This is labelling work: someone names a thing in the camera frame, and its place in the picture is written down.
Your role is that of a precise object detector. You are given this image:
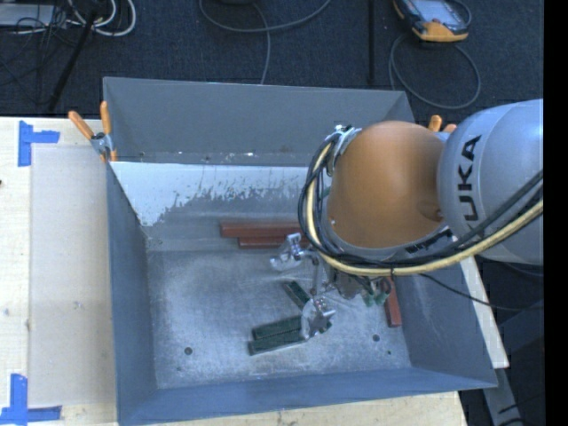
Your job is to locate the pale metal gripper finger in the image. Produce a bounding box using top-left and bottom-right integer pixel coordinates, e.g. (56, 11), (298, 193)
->
(269, 233), (308, 272)
(300, 297), (337, 341)

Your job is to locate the dark green flat block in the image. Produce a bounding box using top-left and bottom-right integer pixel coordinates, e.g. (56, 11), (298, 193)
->
(251, 314), (308, 341)
(247, 322), (333, 357)
(281, 280), (312, 309)

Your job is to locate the red-brown flat block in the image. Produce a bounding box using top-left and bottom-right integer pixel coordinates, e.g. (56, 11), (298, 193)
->
(382, 277), (404, 329)
(218, 220), (307, 240)
(237, 235), (312, 250)

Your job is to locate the grey metal bin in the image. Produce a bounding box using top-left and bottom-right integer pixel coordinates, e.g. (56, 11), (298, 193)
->
(101, 76), (501, 426)

